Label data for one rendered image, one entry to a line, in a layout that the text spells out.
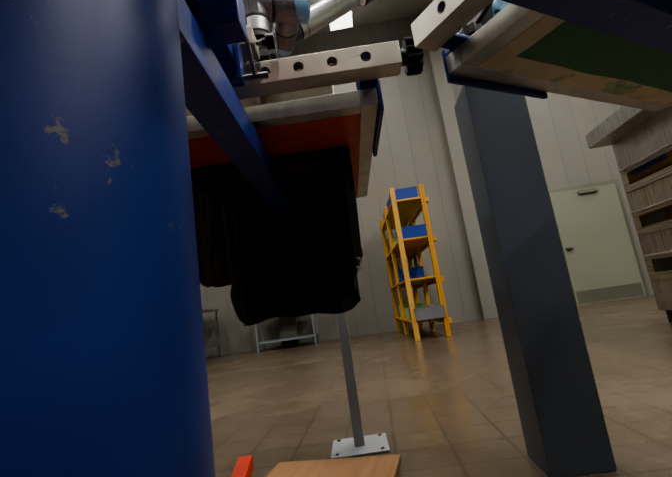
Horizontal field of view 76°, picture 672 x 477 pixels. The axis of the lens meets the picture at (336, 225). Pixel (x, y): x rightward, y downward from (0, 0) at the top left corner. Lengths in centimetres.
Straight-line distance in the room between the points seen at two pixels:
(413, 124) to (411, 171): 99
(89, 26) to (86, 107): 4
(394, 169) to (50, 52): 852
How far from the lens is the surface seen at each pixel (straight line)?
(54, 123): 18
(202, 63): 61
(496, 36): 85
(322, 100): 97
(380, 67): 92
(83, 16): 21
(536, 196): 146
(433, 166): 875
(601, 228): 931
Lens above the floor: 53
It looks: 11 degrees up
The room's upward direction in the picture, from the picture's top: 8 degrees counter-clockwise
